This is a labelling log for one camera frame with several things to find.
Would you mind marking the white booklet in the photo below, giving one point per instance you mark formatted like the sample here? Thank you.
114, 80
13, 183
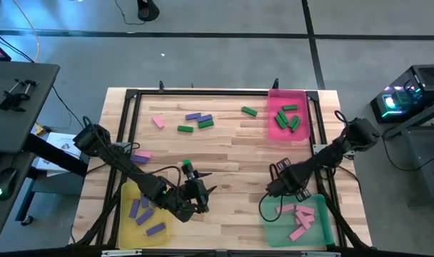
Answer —
65, 144

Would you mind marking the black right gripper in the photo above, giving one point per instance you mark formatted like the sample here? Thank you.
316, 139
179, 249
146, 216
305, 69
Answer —
288, 180

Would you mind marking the black desk support bar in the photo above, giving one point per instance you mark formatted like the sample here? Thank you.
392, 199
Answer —
56, 155

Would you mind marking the black caster wheel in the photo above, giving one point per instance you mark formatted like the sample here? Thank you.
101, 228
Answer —
26, 220

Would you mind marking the pink plastic bin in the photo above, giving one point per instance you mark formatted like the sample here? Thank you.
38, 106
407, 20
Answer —
272, 133

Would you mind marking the silver table edge bracket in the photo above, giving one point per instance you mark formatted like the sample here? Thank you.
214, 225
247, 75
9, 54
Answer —
320, 254
120, 253

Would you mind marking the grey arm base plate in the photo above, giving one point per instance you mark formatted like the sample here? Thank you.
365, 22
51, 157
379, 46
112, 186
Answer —
121, 145
319, 149

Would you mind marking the dark grey side desk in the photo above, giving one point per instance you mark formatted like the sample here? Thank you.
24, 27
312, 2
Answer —
42, 118

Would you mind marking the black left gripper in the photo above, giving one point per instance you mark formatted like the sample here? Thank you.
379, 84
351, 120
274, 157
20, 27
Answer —
195, 194

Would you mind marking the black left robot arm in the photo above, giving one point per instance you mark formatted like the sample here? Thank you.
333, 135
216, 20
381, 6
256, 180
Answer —
124, 162

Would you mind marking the dark metal stand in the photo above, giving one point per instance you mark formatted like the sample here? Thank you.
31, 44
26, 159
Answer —
413, 123

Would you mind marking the black computer mouse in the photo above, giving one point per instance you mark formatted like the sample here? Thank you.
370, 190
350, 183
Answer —
4, 183

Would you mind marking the black computer tower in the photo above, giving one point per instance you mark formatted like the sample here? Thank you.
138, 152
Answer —
417, 89

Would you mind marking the green rectangular block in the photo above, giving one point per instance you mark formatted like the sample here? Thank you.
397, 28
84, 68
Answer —
293, 121
249, 111
280, 122
282, 117
206, 124
296, 125
185, 128
290, 107

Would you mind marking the green plastic bin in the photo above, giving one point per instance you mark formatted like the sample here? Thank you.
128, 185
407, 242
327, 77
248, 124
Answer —
274, 232

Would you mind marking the black metal table frame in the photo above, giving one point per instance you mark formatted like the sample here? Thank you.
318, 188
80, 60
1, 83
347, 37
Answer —
202, 92

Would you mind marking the black clamp holder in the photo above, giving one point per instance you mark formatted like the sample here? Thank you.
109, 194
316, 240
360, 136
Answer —
13, 98

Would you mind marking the purple rectangular block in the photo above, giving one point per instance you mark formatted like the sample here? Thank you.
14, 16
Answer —
155, 229
193, 116
145, 216
134, 208
205, 118
139, 159
144, 201

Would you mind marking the dark grey mouse table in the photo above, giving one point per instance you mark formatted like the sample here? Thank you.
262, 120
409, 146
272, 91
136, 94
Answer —
10, 221

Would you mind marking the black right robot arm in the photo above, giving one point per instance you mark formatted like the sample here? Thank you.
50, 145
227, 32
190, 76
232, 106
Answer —
331, 157

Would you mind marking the black round stand base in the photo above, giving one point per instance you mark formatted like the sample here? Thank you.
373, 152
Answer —
148, 10

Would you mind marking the pink rectangular block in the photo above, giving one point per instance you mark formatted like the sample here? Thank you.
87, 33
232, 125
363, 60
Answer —
310, 218
158, 121
298, 233
305, 209
302, 220
143, 153
285, 208

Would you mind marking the black table clamp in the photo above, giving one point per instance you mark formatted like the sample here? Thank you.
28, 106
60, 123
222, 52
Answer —
161, 85
276, 84

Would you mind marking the yellow plastic bin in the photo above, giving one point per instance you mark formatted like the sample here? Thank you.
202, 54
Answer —
127, 232

